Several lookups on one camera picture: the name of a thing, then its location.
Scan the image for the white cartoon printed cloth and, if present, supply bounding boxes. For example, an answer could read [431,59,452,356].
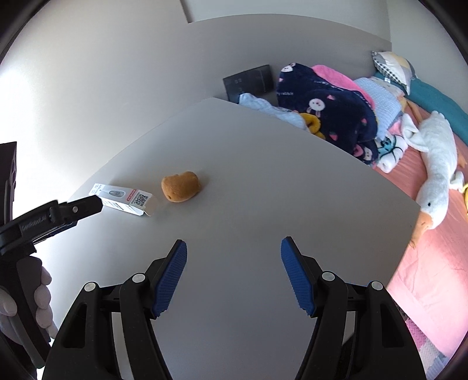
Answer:
[376,132,408,173]

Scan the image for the navy printed fleece blanket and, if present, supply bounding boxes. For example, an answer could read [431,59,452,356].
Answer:
[276,63,380,166]

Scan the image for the teal blanket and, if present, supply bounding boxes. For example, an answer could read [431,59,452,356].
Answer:
[406,78,468,137]

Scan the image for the pink fleece blanket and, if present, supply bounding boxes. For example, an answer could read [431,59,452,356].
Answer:
[312,65,375,108]

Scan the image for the white thermometer box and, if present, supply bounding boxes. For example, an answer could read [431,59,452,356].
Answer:
[89,183,159,218]

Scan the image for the pink bed sheet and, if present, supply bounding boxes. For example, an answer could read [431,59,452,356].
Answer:
[371,99,468,380]

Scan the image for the black wall socket panel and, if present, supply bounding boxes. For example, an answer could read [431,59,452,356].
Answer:
[223,65,273,103]

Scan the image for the white goose plush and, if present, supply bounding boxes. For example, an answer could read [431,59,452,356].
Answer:
[400,110,467,242]

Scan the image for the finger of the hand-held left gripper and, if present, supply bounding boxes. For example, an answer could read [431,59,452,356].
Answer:
[22,221,79,253]
[0,195,104,253]

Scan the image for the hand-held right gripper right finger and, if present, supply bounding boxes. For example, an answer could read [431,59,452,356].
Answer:
[280,236,428,380]

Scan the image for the brown squishy bread toy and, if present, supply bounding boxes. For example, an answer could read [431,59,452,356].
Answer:
[161,170,202,202]

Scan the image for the light blue knitted blanket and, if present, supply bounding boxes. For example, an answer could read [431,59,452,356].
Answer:
[355,77,405,137]

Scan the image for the light blue baby garment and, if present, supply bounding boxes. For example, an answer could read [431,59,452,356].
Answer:
[239,93,309,131]

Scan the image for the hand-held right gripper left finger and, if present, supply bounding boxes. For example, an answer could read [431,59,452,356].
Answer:
[42,239,188,380]

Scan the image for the person's left hand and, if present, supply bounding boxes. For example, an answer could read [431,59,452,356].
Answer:
[0,266,59,340]

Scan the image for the pink checked knit blanket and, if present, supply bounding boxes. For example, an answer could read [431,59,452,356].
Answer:
[402,314,452,380]

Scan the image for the checked patchwork pillow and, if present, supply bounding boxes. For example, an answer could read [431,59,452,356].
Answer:
[372,51,417,96]

